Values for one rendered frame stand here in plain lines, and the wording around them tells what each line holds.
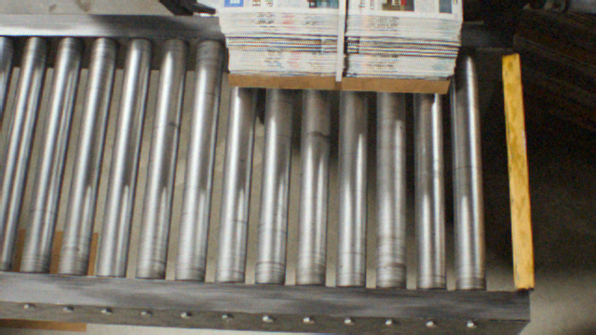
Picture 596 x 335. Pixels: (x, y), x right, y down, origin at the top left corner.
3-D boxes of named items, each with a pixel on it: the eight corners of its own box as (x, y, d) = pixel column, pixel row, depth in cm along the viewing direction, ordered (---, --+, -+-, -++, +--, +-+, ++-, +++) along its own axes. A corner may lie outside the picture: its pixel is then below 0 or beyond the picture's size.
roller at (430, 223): (438, 55, 166) (441, 41, 161) (444, 303, 147) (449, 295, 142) (411, 54, 166) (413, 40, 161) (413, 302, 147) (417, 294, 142)
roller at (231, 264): (262, 49, 167) (260, 34, 162) (245, 297, 148) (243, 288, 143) (235, 48, 167) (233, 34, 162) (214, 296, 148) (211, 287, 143)
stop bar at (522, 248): (519, 58, 160) (521, 52, 158) (534, 293, 142) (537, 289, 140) (500, 58, 160) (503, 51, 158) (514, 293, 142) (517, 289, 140)
